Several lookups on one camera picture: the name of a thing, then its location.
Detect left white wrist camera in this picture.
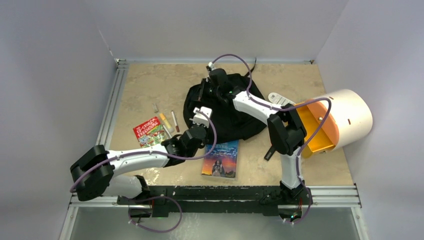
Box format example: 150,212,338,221
192,106,213,128

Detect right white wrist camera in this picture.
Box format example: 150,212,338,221
206,61,216,72

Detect aluminium frame rails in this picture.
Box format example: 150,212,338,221
59,58,370,240

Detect Jane Eyre blue book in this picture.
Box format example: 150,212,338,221
201,140,239,180

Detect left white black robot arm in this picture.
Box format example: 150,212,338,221
70,124,208,205

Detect white brown-tipped pen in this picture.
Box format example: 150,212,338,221
162,124,173,139

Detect red Treehouse book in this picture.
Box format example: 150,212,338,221
133,116,170,148

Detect white red-capped marker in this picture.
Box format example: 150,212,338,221
171,110,180,133

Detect black student backpack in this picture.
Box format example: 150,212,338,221
182,58,268,145

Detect pink black highlighter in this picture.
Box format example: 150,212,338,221
263,146,276,161

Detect white cylinder orange drawer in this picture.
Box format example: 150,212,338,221
296,89,373,159

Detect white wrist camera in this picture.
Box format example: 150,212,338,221
192,106,213,128
206,61,216,72

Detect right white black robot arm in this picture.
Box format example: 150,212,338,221
199,65,307,204

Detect small clear cap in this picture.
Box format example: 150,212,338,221
152,103,159,113

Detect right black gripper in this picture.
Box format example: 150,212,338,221
192,78,222,104

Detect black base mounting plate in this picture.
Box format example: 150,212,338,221
117,184,313,219

